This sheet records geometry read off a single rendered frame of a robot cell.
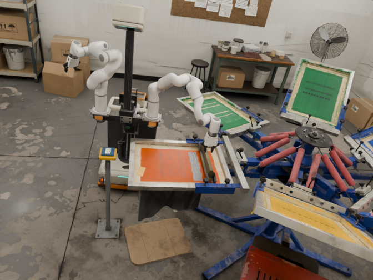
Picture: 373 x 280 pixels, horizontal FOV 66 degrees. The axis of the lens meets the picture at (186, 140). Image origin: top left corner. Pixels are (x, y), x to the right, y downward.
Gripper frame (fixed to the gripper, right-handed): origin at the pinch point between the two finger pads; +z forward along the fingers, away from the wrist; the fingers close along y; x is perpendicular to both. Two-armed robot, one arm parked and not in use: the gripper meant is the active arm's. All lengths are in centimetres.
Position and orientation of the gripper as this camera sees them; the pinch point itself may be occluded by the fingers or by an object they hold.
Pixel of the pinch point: (208, 149)
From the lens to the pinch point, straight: 229.0
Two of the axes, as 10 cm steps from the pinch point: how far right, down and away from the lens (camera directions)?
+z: -1.6, 8.1, 5.6
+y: -9.8, -0.6, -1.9
